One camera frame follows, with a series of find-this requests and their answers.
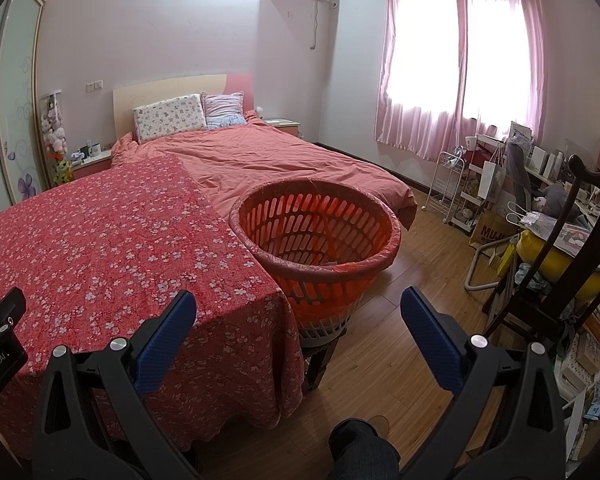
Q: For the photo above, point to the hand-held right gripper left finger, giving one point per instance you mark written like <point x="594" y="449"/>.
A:
<point x="165" y="345"/>

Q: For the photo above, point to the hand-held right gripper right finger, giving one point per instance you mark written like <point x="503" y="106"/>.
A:
<point x="432" y="335"/>

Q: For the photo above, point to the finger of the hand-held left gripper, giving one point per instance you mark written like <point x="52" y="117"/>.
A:
<point x="2" y="322"/>

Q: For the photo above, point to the red plastic basket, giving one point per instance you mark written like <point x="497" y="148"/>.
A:
<point x="330" y="285"/>

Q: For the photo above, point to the red floral tablecloth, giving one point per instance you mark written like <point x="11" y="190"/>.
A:
<point x="105" y="260"/>

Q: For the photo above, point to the white plastic basket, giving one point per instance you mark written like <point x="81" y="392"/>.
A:
<point x="325" y="330"/>

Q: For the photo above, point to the dark stool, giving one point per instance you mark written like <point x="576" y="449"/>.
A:
<point x="320" y="365"/>

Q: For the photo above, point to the dark wooden chair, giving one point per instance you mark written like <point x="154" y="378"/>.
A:
<point x="545" y="300"/>

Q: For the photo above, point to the person's leg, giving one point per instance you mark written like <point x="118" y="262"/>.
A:
<point x="362" y="452"/>

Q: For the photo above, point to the yellow cushion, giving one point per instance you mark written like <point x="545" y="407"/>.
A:
<point x="555" y="262"/>

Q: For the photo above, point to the stack of books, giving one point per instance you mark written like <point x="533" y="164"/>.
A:
<point x="590" y="360"/>

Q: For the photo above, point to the yellow plush toy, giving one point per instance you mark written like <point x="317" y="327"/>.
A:
<point x="63" y="172"/>

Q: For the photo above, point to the pink nightstand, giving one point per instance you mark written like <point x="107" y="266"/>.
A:
<point x="280" y="127"/>
<point x="87" y="167"/>

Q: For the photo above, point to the cluttered desk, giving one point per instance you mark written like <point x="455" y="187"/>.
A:
<point x="540" y="175"/>

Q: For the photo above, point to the white mug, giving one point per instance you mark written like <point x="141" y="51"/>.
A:
<point x="94" y="150"/>

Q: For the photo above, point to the clear tube of plush toys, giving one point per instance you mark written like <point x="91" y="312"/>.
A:
<point x="54" y="127"/>

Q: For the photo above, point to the pink curtain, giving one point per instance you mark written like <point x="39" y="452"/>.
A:
<point x="415" y="125"/>

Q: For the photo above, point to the wardrobe with purple flowers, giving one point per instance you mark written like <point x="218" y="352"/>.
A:
<point x="10" y="110"/>

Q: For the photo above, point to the bed with red bedding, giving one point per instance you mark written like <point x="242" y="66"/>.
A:
<point x="280" y="160"/>

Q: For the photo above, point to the white floral pillow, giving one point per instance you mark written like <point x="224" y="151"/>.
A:
<point x="170" y="117"/>

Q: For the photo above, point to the pink striped pillow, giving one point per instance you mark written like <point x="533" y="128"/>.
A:
<point x="225" y="110"/>

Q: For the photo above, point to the beige and pink headboard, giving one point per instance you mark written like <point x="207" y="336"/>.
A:
<point x="170" y="87"/>

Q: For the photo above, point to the white metal frame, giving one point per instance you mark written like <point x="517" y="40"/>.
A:
<point x="472" y="270"/>

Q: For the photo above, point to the white wall socket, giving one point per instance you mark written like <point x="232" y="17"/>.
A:
<point x="94" y="86"/>

